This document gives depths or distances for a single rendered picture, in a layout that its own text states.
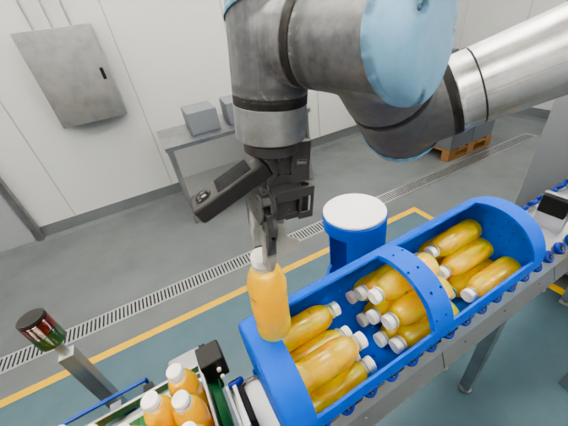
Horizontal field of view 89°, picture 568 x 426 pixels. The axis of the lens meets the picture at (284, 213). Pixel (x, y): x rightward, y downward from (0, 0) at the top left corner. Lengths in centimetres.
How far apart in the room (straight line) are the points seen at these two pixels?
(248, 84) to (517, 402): 204
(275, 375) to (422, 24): 59
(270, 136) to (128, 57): 344
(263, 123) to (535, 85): 27
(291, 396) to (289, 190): 42
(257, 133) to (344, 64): 13
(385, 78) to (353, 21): 5
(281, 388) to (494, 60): 60
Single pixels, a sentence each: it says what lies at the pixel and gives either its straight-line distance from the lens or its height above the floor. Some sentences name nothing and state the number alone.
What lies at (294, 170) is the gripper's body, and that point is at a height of 161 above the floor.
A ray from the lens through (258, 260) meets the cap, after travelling 47.
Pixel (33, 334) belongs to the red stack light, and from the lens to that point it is 98.
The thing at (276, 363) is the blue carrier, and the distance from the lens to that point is 65.
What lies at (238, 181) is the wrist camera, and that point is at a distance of 38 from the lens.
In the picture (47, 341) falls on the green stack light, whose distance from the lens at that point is 100.
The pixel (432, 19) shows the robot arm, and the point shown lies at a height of 177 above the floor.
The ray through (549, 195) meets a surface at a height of 108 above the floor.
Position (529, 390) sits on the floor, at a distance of 220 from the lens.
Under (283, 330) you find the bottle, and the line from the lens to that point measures 60.
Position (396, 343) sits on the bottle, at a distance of 86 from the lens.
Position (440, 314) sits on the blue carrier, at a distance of 82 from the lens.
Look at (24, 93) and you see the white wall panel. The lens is 387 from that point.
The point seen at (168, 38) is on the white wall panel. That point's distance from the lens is 378.
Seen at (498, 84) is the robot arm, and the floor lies 171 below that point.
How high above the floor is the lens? 179
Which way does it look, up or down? 34 degrees down
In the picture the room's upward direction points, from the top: 9 degrees counter-clockwise
